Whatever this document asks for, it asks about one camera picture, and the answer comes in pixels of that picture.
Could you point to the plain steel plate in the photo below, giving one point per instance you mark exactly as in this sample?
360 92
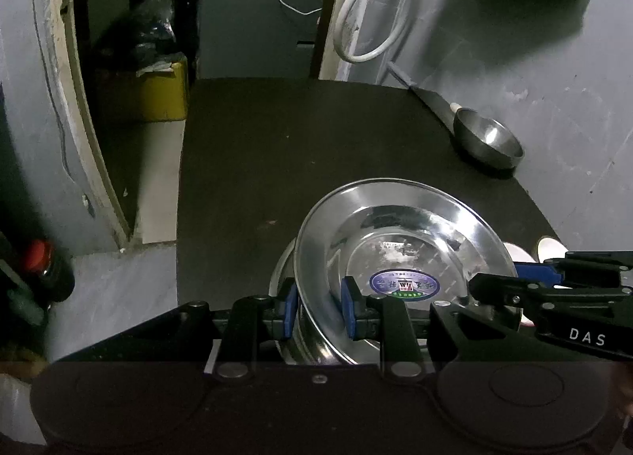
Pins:
277 277

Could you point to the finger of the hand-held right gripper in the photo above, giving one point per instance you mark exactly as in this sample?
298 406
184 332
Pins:
494 289
536 271

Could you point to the dark green object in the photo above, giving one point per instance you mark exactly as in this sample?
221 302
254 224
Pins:
20 306

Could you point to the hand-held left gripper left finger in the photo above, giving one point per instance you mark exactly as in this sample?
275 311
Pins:
290 311

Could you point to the dark cabinet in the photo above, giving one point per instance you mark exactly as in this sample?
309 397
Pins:
247 39

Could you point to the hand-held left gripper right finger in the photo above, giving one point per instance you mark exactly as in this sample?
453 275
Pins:
351 311

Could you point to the grey metal bar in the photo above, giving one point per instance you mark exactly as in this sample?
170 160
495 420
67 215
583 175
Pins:
400 75

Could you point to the steel bowl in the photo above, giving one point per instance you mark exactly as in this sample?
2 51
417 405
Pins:
487 138

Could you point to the dark jar with red lid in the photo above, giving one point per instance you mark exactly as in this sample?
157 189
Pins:
42 259

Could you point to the white round object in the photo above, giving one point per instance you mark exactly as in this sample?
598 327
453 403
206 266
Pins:
550 248
517 253

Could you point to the white plastic container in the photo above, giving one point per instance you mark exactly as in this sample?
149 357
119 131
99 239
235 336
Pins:
15 405

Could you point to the yellow bin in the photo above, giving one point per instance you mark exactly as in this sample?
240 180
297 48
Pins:
163 94

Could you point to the steel plate with blue sticker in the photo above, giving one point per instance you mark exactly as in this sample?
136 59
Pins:
395 237

